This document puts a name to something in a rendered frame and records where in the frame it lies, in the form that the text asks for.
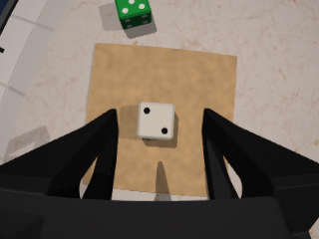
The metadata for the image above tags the green die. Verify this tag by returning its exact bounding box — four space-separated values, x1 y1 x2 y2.
115 0 152 29

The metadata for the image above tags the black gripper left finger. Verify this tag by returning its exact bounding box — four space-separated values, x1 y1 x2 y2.
0 109 119 200

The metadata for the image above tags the tan mat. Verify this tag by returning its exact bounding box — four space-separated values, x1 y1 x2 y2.
86 43 237 197

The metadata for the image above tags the grey die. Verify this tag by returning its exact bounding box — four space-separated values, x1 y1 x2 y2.
137 102 174 139

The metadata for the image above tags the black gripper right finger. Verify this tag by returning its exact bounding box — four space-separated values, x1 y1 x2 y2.
201 109 319 234

